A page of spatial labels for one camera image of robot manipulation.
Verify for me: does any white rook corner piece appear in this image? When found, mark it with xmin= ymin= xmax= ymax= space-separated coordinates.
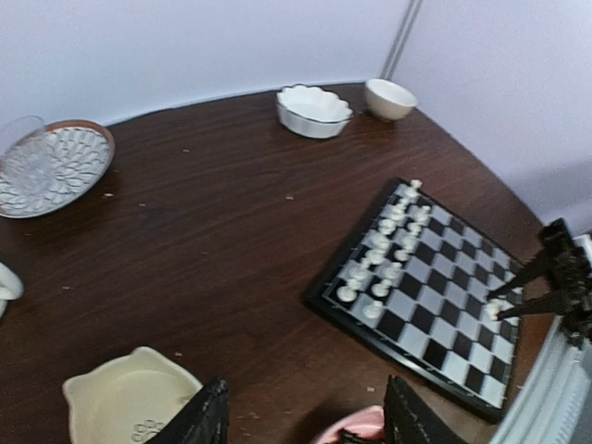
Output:
xmin=337 ymin=280 xmax=360 ymax=302

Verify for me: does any white queen piece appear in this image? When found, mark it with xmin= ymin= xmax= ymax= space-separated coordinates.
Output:
xmin=369 ymin=231 xmax=390 ymax=250

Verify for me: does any white scalloped bowl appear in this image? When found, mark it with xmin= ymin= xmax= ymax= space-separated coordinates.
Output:
xmin=276 ymin=84 xmax=353 ymax=140

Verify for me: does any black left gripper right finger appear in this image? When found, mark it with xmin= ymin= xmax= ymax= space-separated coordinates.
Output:
xmin=383 ymin=376 xmax=465 ymax=444

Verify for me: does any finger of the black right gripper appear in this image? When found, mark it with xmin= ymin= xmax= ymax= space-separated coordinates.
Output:
xmin=487 ymin=250 xmax=550 ymax=301
xmin=497 ymin=295 xmax=569 ymax=320

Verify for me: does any small cream bowl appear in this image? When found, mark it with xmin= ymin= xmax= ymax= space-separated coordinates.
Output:
xmin=364 ymin=79 xmax=418 ymax=121

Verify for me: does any aluminium frame post right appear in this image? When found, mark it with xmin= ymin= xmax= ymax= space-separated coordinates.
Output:
xmin=379 ymin=0 xmax=424 ymax=80

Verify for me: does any white chess piece tall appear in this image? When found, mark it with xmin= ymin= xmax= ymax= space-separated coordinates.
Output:
xmin=388 ymin=204 xmax=408 ymax=223
xmin=378 ymin=218 xmax=398 ymax=235

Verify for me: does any clear glass tumbler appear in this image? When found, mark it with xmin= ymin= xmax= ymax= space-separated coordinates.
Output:
xmin=1 ymin=116 xmax=52 ymax=196

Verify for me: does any black and white chessboard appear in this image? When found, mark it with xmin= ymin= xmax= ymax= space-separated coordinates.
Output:
xmin=305 ymin=178 xmax=521 ymax=424

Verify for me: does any white knight piece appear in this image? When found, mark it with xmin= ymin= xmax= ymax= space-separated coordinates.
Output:
xmin=348 ymin=258 xmax=371 ymax=280

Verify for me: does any white textured ceramic mug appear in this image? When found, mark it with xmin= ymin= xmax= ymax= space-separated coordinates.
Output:
xmin=0 ymin=263 xmax=24 ymax=317

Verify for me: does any cream bowl with spout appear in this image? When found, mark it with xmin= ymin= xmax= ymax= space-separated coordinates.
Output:
xmin=62 ymin=346 xmax=203 ymax=443

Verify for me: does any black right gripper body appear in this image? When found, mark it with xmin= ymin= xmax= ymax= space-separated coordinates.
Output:
xmin=538 ymin=218 xmax=591 ymax=347

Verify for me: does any aluminium front rail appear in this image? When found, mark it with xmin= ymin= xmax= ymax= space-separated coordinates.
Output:
xmin=491 ymin=235 xmax=591 ymax=443

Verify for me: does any patterned saucer plate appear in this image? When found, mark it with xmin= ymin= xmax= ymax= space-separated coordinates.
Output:
xmin=1 ymin=120 xmax=115 ymax=219

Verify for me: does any pink bowl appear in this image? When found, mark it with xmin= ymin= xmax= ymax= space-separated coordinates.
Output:
xmin=312 ymin=405 xmax=385 ymax=444

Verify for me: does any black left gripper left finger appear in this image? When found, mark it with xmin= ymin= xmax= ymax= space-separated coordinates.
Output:
xmin=152 ymin=376 xmax=229 ymax=444

